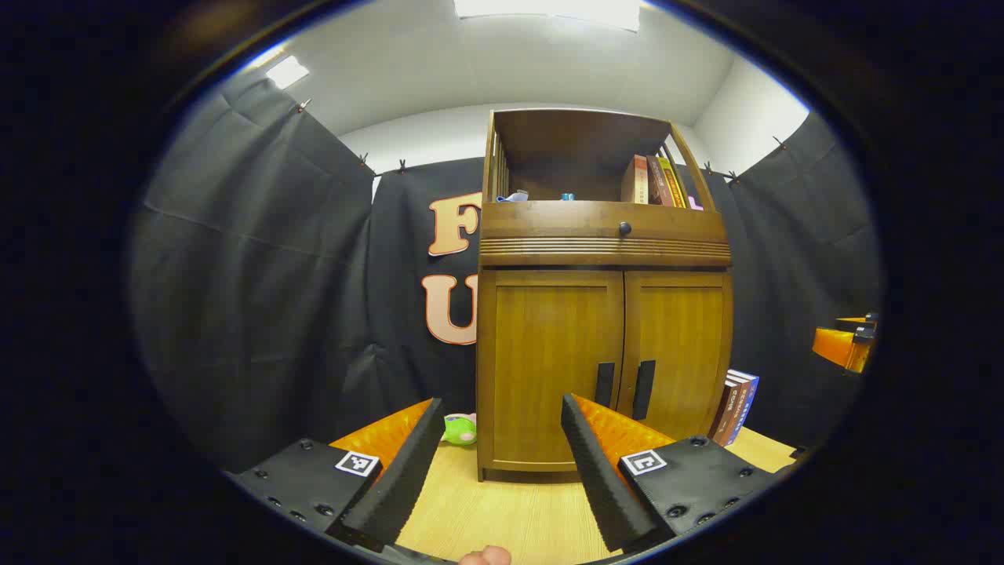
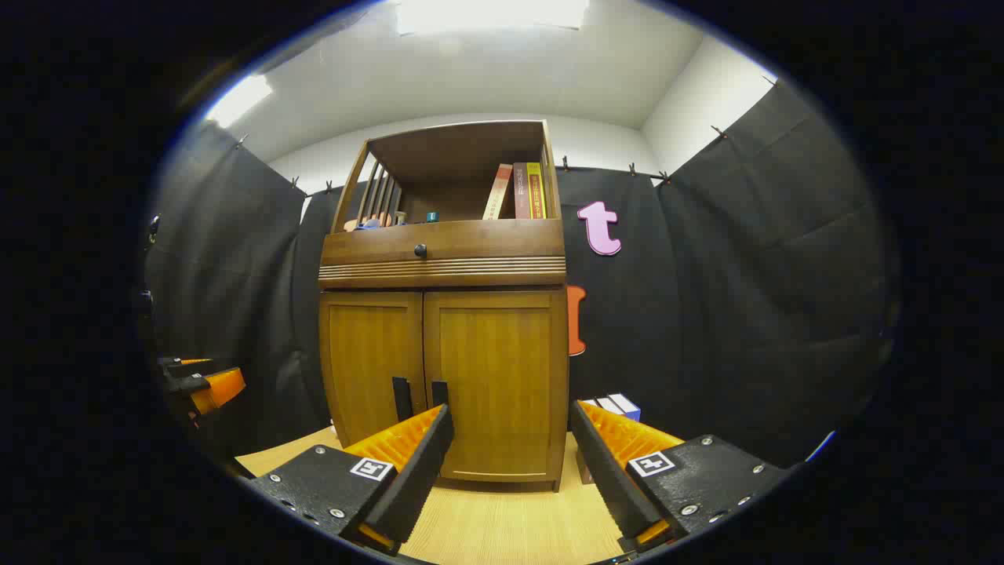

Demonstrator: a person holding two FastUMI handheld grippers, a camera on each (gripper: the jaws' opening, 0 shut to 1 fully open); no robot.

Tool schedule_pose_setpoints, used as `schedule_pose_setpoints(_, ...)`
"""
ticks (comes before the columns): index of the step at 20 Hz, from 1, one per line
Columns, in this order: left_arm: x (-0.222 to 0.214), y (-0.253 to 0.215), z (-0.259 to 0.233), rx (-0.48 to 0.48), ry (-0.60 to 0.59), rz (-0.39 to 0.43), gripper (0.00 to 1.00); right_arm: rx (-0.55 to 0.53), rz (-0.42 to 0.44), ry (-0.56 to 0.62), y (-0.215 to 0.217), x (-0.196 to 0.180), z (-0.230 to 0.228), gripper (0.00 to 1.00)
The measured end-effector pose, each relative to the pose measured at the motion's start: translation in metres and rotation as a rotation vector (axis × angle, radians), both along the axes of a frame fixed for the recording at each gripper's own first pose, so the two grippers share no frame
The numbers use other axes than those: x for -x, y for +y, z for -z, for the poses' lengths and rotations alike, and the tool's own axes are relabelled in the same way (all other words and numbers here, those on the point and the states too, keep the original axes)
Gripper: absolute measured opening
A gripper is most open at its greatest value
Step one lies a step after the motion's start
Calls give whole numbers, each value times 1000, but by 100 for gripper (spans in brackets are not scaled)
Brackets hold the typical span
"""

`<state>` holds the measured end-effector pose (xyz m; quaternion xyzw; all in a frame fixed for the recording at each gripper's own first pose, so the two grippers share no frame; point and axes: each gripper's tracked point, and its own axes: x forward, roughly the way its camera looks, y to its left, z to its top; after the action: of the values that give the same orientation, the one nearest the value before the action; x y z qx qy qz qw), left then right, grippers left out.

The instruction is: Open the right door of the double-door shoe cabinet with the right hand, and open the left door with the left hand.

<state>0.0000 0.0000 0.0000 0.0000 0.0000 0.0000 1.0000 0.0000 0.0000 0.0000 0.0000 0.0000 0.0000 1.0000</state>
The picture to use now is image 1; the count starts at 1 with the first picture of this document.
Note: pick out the green plush toy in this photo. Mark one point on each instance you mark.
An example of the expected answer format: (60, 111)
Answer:
(459, 430)

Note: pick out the yellow book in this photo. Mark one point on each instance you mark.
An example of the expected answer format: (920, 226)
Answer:
(673, 184)

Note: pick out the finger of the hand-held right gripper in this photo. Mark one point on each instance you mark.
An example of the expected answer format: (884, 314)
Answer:
(853, 319)
(835, 347)

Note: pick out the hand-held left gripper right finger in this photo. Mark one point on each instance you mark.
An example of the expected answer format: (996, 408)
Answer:
(596, 471)

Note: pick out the large ceiling light panel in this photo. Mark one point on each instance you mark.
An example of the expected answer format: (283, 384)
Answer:
(549, 9)

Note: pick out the wooden shoe cabinet door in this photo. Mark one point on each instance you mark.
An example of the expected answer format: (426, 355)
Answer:
(682, 337)
(549, 345)

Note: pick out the reddish brown book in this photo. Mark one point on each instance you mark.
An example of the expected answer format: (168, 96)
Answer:
(660, 184)

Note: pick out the small ceiling light panel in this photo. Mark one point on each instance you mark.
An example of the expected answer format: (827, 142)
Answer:
(287, 72)

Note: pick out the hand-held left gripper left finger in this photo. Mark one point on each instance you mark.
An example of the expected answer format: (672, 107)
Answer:
(408, 471)

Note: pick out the wooden cabinet drawer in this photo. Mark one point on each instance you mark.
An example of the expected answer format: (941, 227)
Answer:
(549, 227)

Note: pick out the blue and white small item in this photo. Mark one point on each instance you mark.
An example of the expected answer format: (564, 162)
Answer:
(514, 196)

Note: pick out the wooden double-door shoe cabinet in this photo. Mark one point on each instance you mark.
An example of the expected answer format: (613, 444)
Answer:
(604, 141)

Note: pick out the tan book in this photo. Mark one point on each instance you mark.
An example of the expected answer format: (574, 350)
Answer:
(634, 180)

